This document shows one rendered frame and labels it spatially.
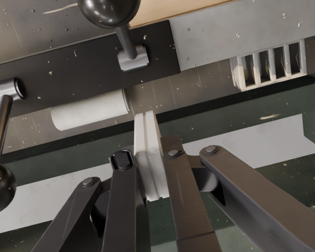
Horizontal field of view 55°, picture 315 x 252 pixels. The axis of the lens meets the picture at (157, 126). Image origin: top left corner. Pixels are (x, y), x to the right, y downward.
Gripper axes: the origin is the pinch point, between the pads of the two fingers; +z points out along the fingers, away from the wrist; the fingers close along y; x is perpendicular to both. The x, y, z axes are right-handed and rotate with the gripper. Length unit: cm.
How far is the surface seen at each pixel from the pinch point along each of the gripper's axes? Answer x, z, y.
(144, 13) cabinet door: 8.0, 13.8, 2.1
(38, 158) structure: -6.5, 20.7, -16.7
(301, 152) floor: -92, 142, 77
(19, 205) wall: -138, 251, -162
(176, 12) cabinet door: 7.3, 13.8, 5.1
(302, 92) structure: -6.9, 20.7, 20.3
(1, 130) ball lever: 2.3, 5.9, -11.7
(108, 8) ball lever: 8.8, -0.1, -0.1
